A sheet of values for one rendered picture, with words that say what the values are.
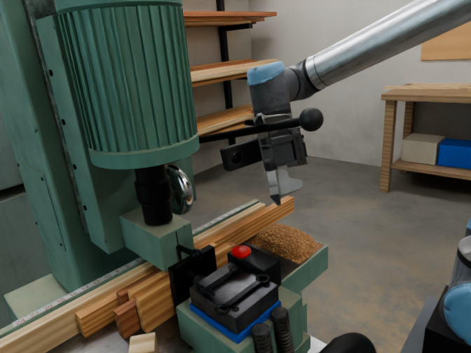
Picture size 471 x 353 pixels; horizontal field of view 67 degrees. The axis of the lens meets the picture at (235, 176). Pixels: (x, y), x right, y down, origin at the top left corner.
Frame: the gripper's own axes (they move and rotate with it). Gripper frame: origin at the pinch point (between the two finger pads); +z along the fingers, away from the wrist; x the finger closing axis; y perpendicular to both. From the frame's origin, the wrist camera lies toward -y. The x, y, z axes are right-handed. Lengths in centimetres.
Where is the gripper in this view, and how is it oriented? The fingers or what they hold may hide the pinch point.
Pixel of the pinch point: (265, 162)
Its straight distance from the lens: 58.0
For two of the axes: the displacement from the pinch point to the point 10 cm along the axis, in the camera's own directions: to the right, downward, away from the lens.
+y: 9.7, -2.0, -1.5
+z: -1.1, 2.2, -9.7
